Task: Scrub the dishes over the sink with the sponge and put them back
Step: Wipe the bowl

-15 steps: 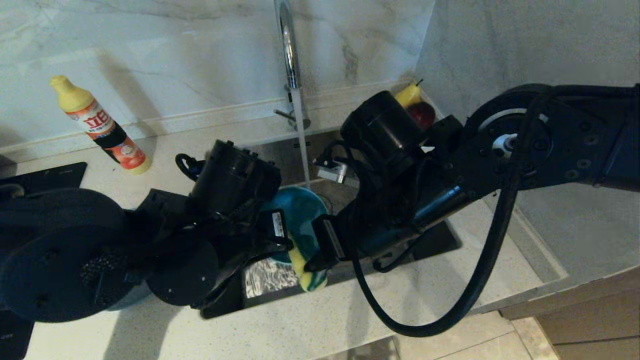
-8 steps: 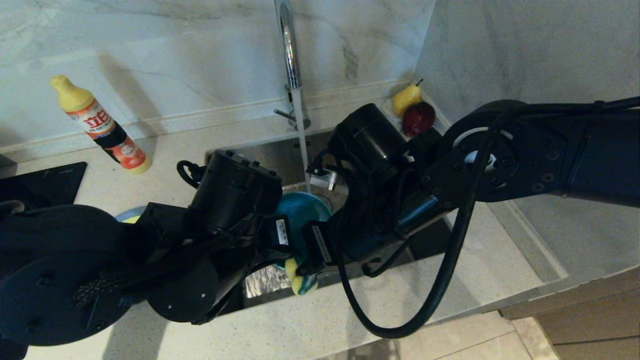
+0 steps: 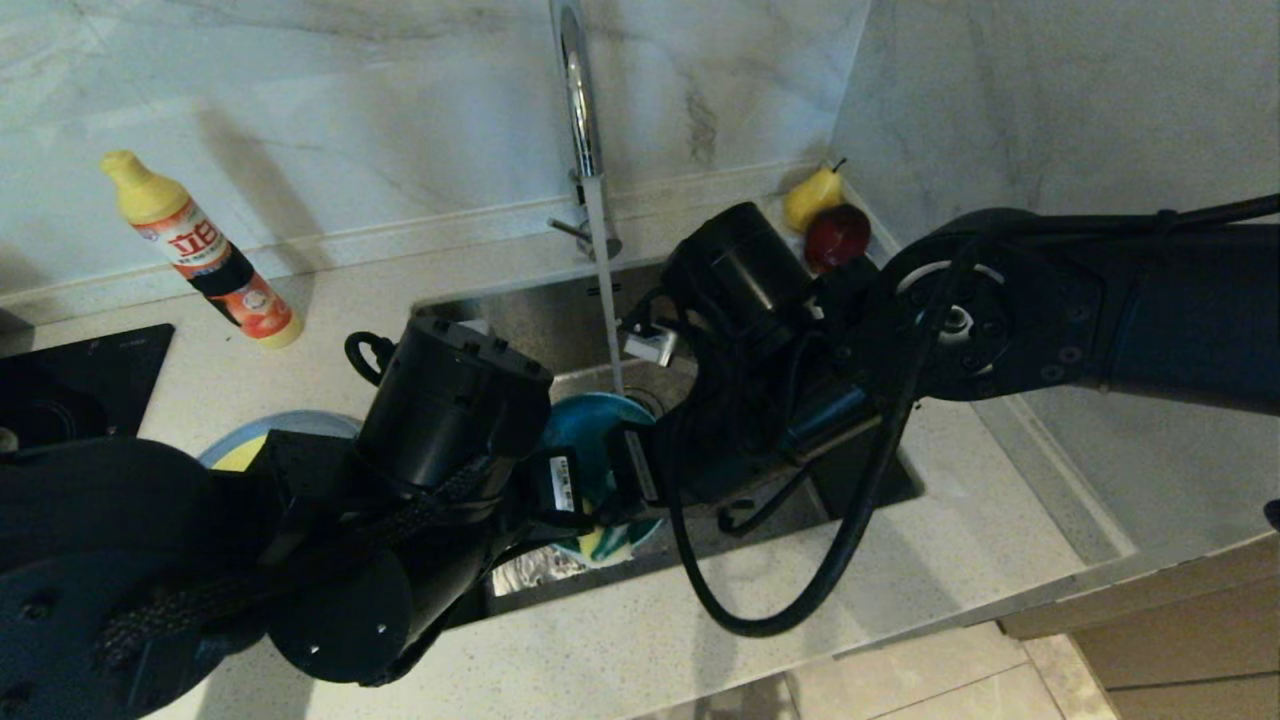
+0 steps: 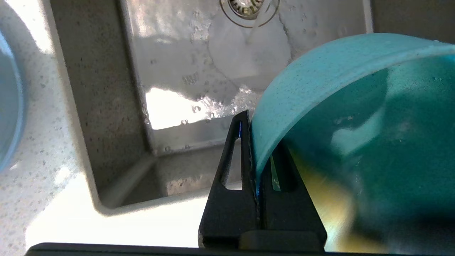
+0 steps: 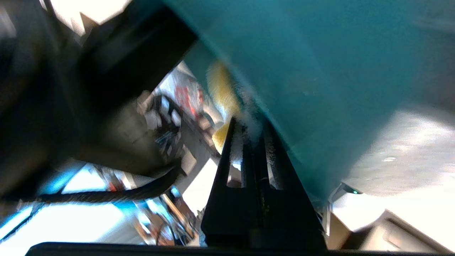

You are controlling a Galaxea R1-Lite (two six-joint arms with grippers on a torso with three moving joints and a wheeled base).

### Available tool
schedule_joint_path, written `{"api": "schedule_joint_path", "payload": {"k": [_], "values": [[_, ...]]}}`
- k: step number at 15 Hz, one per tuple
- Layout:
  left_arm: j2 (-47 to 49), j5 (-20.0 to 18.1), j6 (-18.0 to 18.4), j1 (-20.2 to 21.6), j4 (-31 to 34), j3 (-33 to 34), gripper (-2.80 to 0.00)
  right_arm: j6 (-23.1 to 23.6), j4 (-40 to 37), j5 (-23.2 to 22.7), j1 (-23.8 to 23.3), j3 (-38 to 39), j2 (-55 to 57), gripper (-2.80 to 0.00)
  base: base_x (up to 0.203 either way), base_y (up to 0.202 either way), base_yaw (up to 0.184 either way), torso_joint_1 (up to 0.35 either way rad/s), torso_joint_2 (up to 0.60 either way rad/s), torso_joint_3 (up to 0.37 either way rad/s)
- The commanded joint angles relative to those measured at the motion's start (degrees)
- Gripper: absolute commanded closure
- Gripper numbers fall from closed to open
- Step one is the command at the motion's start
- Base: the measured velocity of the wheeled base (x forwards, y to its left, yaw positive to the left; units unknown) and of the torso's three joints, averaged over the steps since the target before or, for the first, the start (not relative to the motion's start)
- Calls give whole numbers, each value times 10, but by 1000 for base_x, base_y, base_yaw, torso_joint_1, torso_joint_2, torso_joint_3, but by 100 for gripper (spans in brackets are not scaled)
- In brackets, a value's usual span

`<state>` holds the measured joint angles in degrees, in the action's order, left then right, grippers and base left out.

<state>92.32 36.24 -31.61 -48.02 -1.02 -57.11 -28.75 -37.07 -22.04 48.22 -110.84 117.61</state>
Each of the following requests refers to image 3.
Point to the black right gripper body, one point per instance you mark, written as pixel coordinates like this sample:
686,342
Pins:
740,420

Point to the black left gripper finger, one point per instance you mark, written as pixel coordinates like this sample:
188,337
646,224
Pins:
570,520

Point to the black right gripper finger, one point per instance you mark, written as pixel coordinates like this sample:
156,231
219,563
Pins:
625,512

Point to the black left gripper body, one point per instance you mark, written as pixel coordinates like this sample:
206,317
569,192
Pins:
540,480

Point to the green and yellow sponge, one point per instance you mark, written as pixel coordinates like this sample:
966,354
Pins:
605,545

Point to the teal bowl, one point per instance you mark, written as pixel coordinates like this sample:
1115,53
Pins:
590,420

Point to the orange dish soap bottle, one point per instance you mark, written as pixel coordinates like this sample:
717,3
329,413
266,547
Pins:
205,255

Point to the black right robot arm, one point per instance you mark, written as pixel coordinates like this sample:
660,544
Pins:
1150,310

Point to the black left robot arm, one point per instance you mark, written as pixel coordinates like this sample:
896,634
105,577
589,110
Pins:
150,560

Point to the stainless steel sink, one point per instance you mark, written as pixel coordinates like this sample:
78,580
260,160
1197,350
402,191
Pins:
520,320

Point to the black right wrist motor cylinder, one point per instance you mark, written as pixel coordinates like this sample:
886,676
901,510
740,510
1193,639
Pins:
740,270

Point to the red apple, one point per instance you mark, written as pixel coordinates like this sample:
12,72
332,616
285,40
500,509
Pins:
838,235

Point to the yellow pear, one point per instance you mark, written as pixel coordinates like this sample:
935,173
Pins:
808,198

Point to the grey-blue plate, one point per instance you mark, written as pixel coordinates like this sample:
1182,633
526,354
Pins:
300,420

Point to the yellow bowl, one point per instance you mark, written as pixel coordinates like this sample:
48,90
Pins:
240,458

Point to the chrome kitchen faucet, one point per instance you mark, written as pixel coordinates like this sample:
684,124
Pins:
580,110

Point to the black induction cooktop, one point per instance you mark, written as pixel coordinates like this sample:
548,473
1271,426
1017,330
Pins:
80,380

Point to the wooden cabinet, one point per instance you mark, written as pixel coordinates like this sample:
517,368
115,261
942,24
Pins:
1180,650

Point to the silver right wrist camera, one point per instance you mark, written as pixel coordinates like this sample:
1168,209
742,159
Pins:
650,346

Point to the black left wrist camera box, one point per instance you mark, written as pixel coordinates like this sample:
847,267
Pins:
450,400

